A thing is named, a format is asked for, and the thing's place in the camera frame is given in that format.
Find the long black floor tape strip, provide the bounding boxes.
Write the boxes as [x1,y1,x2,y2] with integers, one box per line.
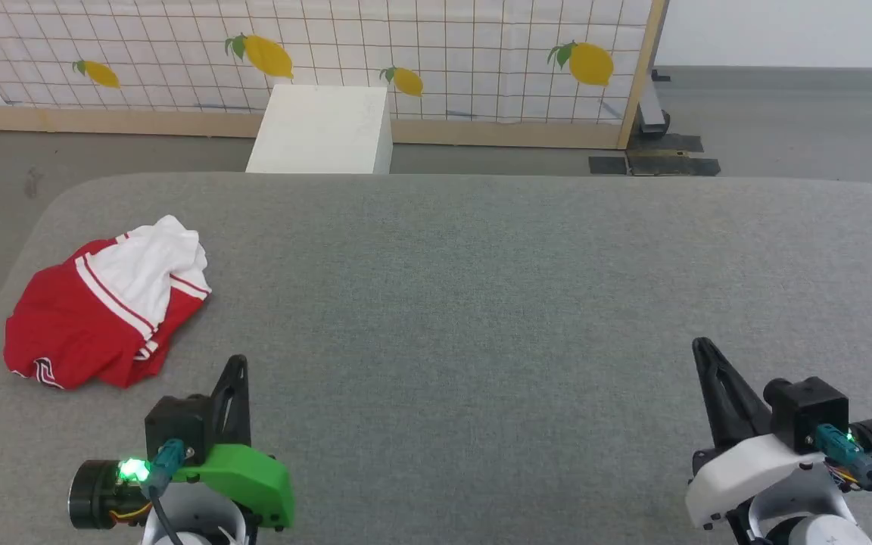
[589,154,721,177]

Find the red and white Bulls jersey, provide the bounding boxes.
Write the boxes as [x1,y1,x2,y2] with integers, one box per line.
[3,215,213,391]

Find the teal plug black cable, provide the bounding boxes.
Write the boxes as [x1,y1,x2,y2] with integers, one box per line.
[816,424,872,538]
[137,439,187,545]

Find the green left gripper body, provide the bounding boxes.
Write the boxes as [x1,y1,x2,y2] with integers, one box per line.
[69,443,294,529]

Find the white box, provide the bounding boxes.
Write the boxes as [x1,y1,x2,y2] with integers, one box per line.
[245,85,394,175]

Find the left teal plug black cable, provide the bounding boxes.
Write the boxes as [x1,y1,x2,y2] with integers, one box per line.
[137,439,187,545]

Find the black floor tape patch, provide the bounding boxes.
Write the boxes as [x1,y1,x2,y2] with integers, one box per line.
[629,134,704,153]

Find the right teal plug black cable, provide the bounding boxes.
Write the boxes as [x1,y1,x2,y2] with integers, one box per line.
[816,424,872,538]

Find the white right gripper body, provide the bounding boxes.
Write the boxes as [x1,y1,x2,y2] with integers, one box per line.
[684,419,872,528]

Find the grey metal partition foot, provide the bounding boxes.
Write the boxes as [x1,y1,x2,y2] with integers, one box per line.
[637,68,671,137]

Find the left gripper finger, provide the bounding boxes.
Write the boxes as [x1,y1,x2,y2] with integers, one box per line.
[209,354,252,449]

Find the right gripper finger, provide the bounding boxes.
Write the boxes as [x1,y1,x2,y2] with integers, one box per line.
[692,337,774,449]

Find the lemon print partition screen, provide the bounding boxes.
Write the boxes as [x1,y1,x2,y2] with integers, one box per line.
[0,0,668,150]

